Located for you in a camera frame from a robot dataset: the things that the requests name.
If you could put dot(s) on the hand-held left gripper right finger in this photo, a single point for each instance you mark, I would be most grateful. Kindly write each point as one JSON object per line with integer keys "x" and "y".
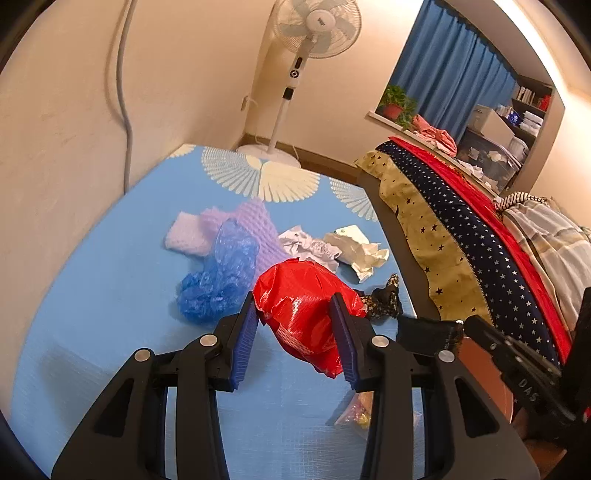
{"x": 344, "y": 341}

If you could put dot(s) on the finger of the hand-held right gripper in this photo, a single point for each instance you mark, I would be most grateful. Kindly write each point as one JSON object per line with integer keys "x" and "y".
{"x": 482, "y": 332}

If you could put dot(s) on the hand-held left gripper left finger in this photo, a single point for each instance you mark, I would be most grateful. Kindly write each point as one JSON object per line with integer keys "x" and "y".
{"x": 247, "y": 341}

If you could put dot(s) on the pink plastic bin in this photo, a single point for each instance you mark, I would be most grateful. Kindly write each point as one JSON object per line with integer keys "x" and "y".
{"x": 485, "y": 374}

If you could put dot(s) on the red plastic bag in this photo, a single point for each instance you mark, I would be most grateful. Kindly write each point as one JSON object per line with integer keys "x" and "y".
{"x": 295, "y": 300}

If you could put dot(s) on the white printed paper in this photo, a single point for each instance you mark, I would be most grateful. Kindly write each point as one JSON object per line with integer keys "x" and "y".
{"x": 300, "y": 242}

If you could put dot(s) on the lilac bubble wrap sheet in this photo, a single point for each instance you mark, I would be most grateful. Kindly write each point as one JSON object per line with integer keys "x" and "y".
{"x": 258, "y": 221}

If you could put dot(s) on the black floral cloth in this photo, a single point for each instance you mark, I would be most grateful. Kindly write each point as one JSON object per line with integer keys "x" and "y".
{"x": 383, "y": 300}

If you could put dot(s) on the blue plastic shoe cover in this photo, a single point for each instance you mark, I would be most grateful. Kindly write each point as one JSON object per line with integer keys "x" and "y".
{"x": 217, "y": 277}

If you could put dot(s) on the colourful plastic wrapper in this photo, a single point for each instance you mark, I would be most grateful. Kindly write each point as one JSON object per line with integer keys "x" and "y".
{"x": 355, "y": 415}

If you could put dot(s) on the crumpled cream paper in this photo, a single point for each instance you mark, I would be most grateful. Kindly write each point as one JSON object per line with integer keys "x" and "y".
{"x": 364, "y": 256}

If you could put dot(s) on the plaid quilt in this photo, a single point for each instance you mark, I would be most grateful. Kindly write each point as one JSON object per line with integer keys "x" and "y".
{"x": 549, "y": 244}

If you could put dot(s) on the star-print duvet cover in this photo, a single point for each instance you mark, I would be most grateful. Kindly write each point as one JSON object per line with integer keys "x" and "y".
{"x": 443, "y": 221}

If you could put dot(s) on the black-white striped cloth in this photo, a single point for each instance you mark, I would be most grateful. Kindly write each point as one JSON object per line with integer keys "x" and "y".
{"x": 515, "y": 199}

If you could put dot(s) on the red blanket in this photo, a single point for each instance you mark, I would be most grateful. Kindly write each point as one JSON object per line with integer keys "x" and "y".
{"x": 471, "y": 194}

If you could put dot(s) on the white crumpled cloth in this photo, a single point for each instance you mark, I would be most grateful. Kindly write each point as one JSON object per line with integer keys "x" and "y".
{"x": 475, "y": 171}

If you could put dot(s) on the clear plastic storage box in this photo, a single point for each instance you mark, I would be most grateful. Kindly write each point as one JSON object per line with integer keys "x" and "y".
{"x": 485, "y": 157}

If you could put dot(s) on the white round appliance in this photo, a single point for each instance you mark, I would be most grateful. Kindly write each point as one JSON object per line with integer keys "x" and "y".
{"x": 518, "y": 148}

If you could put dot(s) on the pink cloth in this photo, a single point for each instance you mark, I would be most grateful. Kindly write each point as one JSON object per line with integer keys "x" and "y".
{"x": 434, "y": 136}

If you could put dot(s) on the white carton box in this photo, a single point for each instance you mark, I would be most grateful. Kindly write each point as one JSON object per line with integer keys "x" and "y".
{"x": 489, "y": 122}

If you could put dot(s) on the folded white towels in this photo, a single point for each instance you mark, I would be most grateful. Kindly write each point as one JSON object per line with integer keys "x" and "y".
{"x": 526, "y": 121}

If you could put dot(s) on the dark wooden bookshelf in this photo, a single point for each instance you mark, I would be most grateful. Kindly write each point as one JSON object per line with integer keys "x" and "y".
{"x": 547, "y": 120}

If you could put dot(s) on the potted green plant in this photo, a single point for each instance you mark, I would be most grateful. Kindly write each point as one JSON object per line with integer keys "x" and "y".
{"x": 393, "y": 110}

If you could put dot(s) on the red shelf item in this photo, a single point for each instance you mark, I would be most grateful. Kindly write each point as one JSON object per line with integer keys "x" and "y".
{"x": 545, "y": 102}

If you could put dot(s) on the row of books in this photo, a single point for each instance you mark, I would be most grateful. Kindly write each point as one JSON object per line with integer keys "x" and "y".
{"x": 525, "y": 94}

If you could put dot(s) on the blue curtain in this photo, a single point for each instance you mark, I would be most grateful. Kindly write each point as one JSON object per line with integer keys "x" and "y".
{"x": 443, "y": 60}

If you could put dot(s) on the white standing fan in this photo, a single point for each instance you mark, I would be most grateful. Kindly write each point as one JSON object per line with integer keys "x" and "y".
{"x": 314, "y": 23}

